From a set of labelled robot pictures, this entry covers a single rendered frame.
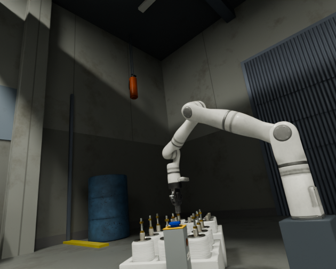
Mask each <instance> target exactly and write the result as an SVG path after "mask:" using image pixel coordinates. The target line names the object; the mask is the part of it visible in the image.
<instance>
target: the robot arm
mask: <svg viewBox="0 0 336 269"><path fill-rule="evenodd" d="M181 112H182V115H183V117H184V118H185V119H186V121H185V122H184V124H183V125H182V126H181V127H180V128H179V129H178V130H177V131H176V133H175V134H174V136H173V138H172V140H171V141H170V142H169V143H168V144H167V145H166V146H165V147H164V149H163V152H162V156H163V158H165V159H173V162H172V163H170V164H168V165H167V179H168V185H169V189H171V195H170V199H171V202H172V204H173V205H174V206H175V213H181V210H180V204H181V203H182V196H183V195H182V194H181V193H180V188H182V183H181V182H182V181H189V178H187V177H181V176H180V170H179V162H180V150H179V149H180V148H181V147H182V146H183V144H184V143H185V141H186V139H187V138H188V136H189V134H190V133H191V131H192V130H193V128H194V127H195V126H196V125H197V123H203V124H207V125H210V126H213V127H215V128H219V129H222V130H225V131H228V132H231V133H235V134H238V135H242V136H247V137H252V138H257V139H260V140H263V141H266V142H268V143H271V146H272V149H273V153H274V157H275V160H276V162H277V165H278V168H279V172H280V176H281V179H282V183H283V187H284V192H285V195H286V199H287V203H288V206H289V210H290V214H291V218H292V219H293V220H314V219H323V218H324V217H325V216H326V215H325V213H324V210H323V206H322V203H321V200H320V197H319V193H318V189H317V187H315V185H314V182H313V178H312V176H311V173H310V169H309V165H308V162H307V158H306V156H305V153H304V150H303V147H302V143H301V140H300V135H299V132H298V130H297V128H296V127H295V126H294V125H293V124H292V123H290V122H285V121H283V122H278V123H276V124H271V123H266V122H263V121H260V120H258V119H256V118H254V117H251V116H249V115H246V114H243V113H240V112H236V111H233V110H226V109H207V108H206V106H205V104H204V103H203V102H201V101H193V102H189V103H186V104H185V105H184V106H183V107H182V110H181ZM176 199H177V200H176Z"/></svg>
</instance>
